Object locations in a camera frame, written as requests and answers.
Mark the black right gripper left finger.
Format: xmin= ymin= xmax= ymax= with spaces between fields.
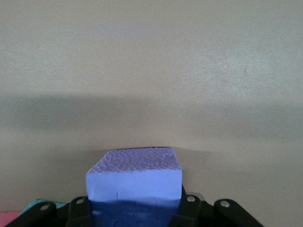
xmin=4 ymin=195 xmax=92 ymax=227

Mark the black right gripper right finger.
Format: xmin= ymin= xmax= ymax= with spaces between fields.
xmin=170 ymin=190 xmax=265 ymax=227

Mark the cyan foam cube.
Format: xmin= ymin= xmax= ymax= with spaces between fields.
xmin=22 ymin=198 xmax=69 ymax=213

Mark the red foam cube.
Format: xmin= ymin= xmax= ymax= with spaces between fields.
xmin=0 ymin=211 xmax=22 ymax=227

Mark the violet foam cube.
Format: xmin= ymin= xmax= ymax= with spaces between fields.
xmin=85 ymin=146 xmax=183 ymax=227

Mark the brown table mat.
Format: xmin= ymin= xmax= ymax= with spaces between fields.
xmin=0 ymin=0 xmax=303 ymax=227

